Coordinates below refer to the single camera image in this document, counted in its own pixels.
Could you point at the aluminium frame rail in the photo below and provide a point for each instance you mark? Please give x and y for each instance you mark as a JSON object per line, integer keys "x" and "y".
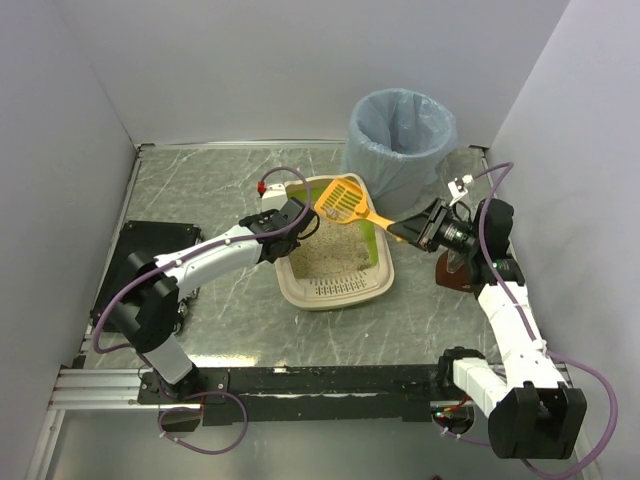
{"x": 96, "y": 389}

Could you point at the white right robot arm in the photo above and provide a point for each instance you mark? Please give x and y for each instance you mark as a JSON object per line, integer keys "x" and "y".
{"x": 532, "y": 412}

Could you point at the orange plastic litter scoop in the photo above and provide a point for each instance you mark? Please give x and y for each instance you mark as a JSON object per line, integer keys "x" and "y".
{"x": 344, "y": 202}

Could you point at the brown wooden metronome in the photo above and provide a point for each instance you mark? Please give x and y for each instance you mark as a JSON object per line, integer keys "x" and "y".
{"x": 457, "y": 271}

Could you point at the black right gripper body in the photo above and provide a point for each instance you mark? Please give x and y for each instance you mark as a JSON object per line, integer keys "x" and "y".
{"x": 430, "y": 232}

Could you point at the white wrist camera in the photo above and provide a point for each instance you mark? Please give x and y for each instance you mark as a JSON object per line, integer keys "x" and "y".
{"x": 273, "y": 196}
{"x": 459, "y": 188}

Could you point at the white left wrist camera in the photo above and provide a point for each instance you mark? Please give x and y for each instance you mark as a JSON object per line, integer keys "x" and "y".
{"x": 273, "y": 196}

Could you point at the beige green litter box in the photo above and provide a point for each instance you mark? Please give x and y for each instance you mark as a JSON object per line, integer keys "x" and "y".
{"x": 346, "y": 290}

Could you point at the grey bin with blue bag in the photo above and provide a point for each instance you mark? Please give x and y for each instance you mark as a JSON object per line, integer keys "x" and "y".
{"x": 395, "y": 141}

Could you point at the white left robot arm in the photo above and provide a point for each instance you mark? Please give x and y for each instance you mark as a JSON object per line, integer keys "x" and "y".
{"x": 145, "y": 309}

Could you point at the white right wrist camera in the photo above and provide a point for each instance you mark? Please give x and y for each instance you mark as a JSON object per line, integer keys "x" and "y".
{"x": 459, "y": 188}

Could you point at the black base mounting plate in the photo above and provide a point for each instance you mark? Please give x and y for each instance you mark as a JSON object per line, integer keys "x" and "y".
{"x": 268, "y": 394}

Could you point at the beige cat litter pellets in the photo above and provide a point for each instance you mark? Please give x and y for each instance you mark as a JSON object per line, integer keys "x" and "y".
{"x": 333, "y": 250}

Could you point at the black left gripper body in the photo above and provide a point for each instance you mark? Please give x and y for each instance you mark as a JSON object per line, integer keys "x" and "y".
{"x": 292, "y": 211}

